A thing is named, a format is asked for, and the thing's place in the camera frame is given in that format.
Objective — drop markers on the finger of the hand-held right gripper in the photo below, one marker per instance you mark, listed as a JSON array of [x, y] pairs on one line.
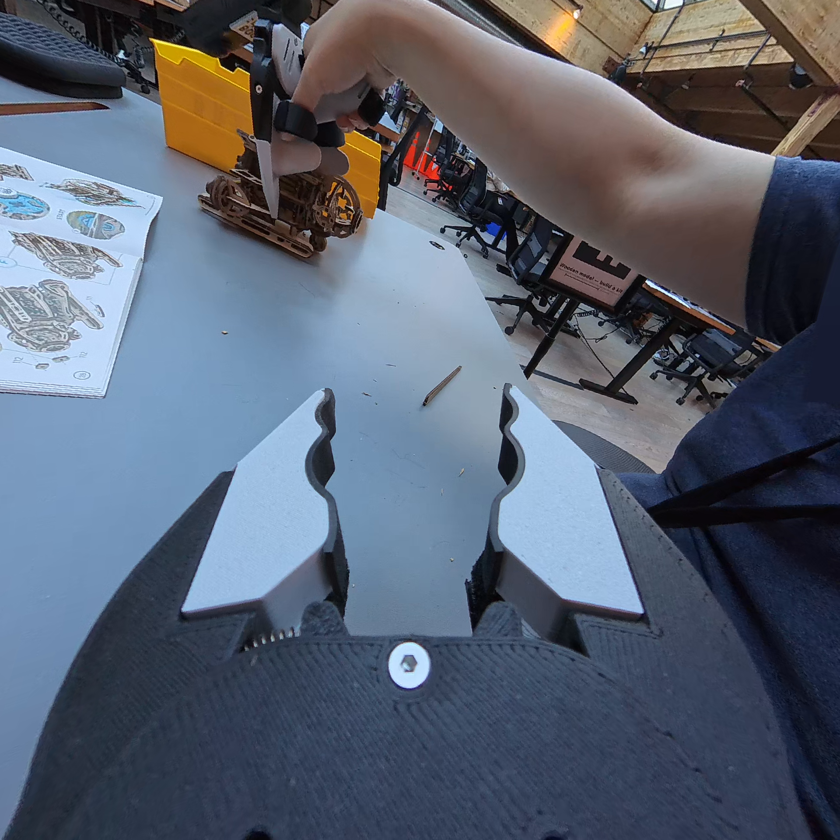
[[266, 178]]

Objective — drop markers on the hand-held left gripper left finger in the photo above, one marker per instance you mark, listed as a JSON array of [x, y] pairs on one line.
[[270, 526]]

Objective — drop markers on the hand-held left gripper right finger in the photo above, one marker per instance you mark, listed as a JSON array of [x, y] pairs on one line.
[[562, 526]]

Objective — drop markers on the wooden submarine model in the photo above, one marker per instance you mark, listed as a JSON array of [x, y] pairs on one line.
[[308, 204]]

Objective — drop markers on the person's right forearm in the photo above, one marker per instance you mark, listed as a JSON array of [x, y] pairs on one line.
[[592, 152]]

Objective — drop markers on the person's right hand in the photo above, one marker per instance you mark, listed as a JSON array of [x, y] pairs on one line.
[[352, 45]]

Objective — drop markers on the stacked yellow plastic bins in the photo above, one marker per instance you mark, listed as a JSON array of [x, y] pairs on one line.
[[196, 106]]

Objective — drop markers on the black mesh office chair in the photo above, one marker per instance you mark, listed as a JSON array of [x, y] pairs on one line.
[[603, 446]]

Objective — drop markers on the black desk foot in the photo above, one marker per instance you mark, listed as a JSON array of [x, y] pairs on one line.
[[611, 388]]

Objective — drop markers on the black mesh chair headrest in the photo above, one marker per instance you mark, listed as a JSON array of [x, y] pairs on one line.
[[51, 59]]

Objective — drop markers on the thin wooden stick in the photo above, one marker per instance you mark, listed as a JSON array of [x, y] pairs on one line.
[[442, 386]]

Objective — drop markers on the black desk leg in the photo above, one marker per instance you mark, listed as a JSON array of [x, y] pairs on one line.
[[548, 337]]

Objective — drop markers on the black background office chair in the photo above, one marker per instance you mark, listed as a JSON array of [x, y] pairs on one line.
[[483, 204], [714, 363], [530, 262]]

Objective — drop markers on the illustrated instruction booklet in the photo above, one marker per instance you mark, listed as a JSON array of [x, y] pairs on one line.
[[60, 275]]

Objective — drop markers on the wooden background desk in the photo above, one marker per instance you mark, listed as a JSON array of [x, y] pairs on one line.
[[708, 317]]

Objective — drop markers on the pink sign with black pattern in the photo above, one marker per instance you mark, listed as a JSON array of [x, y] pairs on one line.
[[592, 272]]

